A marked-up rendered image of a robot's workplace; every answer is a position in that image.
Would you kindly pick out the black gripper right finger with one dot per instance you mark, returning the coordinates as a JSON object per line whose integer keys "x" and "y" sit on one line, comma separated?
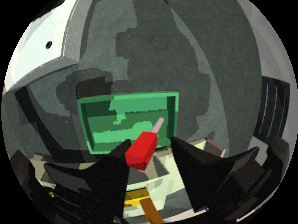
{"x": 203, "y": 173}

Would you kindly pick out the red-headed metal pin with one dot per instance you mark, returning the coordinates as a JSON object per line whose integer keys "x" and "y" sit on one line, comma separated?
{"x": 139, "y": 155}

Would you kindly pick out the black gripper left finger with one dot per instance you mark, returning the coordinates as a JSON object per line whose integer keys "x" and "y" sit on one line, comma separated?
{"x": 104, "y": 181}

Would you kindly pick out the green tray floor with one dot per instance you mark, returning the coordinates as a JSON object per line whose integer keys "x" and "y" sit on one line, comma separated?
{"x": 113, "y": 121}

